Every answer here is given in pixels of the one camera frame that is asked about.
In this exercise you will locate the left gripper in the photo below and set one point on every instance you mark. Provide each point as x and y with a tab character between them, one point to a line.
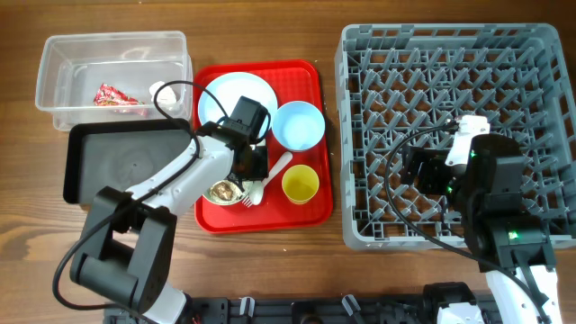
262	170

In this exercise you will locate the red serving tray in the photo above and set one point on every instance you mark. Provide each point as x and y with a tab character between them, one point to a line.
291	80

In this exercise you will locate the black waste tray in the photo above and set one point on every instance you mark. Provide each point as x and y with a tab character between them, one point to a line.
118	154

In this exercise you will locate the clear plastic waste bin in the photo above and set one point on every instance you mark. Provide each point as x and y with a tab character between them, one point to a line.
74	67

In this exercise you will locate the light blue plate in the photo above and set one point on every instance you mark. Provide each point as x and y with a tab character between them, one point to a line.
227	89

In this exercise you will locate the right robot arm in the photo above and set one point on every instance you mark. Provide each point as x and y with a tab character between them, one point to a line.
511	246

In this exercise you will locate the white tissue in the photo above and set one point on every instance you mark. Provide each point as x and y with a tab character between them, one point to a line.
166	98

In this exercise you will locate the green bowl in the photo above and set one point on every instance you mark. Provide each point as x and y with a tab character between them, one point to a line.
245	187

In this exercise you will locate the grey dishwasher rack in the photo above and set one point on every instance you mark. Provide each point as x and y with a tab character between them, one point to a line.
398	80

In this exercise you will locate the red snack wrapper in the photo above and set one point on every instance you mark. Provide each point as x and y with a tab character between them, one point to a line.
108	95

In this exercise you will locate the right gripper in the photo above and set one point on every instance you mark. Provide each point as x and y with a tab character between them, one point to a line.
434	162

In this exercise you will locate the food scraps rice and peanuts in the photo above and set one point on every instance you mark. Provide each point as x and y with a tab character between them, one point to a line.
224	192

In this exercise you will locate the white plastic spoon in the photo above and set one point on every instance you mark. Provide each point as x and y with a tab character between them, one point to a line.
282	162

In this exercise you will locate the yellow cup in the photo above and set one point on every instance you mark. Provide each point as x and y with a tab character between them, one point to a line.
300	183

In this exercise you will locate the white plastic fork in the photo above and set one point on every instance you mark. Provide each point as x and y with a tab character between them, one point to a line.
246	198

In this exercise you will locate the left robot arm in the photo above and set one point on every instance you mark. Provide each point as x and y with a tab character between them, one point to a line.
125	249

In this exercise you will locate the light blue bowl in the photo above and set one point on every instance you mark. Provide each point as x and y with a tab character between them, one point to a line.
298	126

